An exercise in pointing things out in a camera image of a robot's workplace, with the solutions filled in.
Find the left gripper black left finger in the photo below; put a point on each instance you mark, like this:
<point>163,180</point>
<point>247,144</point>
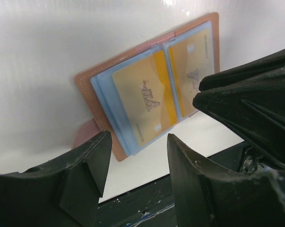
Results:
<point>62,192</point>

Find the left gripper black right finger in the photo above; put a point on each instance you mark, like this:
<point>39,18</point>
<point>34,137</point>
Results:
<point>207,194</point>

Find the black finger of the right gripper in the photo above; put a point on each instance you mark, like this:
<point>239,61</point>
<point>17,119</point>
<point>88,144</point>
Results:
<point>250,101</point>

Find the gold VIP card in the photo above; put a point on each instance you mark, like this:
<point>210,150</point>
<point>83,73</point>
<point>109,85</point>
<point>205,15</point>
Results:
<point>192,58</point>
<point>146,95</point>

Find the brown leather card holder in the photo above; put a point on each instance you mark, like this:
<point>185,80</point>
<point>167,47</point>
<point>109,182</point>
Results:
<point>100,93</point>

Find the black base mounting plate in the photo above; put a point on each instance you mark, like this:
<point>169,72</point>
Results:
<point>152,204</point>

